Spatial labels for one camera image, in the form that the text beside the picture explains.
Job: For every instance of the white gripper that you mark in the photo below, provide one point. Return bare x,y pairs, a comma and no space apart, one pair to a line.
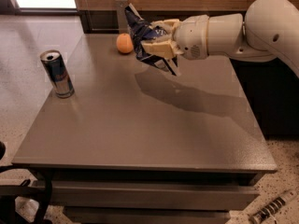
191,36

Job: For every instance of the blue chip bag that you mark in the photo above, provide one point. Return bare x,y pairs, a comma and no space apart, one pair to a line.
141,30

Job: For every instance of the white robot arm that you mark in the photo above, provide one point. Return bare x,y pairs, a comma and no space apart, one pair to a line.
268,30

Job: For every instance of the redbull can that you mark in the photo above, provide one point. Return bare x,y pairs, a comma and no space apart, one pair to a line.
53,63

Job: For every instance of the orange fruit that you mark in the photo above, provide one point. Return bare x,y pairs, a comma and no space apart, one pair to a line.
124,43

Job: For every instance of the grey cabinet drawers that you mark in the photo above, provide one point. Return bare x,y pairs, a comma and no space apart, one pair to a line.
150,197

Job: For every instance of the striped tube on floor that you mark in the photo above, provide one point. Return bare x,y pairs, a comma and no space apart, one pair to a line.
269,210

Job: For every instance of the black chair base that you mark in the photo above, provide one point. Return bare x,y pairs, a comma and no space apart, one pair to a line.
9,193

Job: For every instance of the left metal bracket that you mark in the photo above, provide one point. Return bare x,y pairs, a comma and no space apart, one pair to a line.
122,22

